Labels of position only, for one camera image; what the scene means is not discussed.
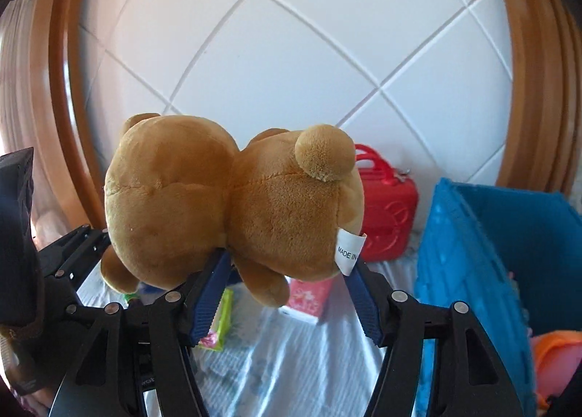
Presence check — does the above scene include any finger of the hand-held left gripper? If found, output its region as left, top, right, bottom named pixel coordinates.
left=35, top=225, right=98, bottom=272
left=43, top=235, right=112, bottom=315

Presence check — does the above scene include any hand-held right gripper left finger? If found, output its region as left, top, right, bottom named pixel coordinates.
left=48, top=251, right=235, bottom=417

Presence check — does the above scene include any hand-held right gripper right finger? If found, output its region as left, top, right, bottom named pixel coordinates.
left=348, top=258, right=526, bottom=417

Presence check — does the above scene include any pink flowered tissue pack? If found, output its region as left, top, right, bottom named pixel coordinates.
left=279, top=278, right=335, bottom=324

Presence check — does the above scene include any blue plastic crate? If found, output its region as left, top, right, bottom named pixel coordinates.
left=416, top=178, right=582, bottom=417

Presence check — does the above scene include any brown bear plush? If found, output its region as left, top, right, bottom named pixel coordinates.
left=100, top=113, right=367, bottom=308

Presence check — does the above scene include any pig plush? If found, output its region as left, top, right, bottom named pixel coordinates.
left=530, top=330, right=582, bottom=409

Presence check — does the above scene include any green snack packet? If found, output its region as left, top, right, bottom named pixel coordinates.
left=195, top=287, right=235, bottom=352

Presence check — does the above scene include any light blue bed sheet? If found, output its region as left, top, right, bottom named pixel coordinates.
left=75, top=258, right=423, bottom=417

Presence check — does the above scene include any red toy suitcase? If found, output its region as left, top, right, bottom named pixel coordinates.
left=352, top=144, right=419, bottom=262

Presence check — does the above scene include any wooden headboard frame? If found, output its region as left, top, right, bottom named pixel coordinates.
left=0, top=0, right=582, bottom=236

